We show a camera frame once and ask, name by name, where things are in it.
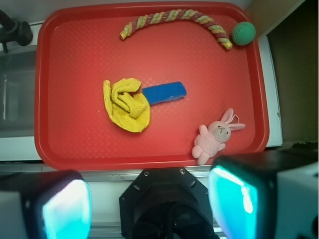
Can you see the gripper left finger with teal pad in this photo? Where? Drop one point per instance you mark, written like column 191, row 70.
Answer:
column 45, row 205

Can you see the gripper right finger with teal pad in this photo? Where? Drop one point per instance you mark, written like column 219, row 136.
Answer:
column 267, row 195

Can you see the green ball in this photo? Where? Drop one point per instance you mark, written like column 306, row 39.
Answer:
column 243, row 33

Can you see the pink plush bunny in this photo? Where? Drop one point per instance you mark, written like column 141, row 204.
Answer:
column 212, row 138

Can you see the yellow knitted cloth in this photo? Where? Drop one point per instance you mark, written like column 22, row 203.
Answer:
column 125, row 107

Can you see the red plastic tray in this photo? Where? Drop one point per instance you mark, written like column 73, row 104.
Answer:
column 78, row 48

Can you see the blue sponge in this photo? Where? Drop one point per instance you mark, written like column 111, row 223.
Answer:
column 164, row 92

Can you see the brown cardboard panel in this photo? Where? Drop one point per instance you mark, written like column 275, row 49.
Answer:
column 292, row 30

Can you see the grey sink faucet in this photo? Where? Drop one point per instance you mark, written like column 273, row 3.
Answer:
column 12, row 30

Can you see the multicoloured braided rope toy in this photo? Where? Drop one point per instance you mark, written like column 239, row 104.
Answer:
column 174, row 15

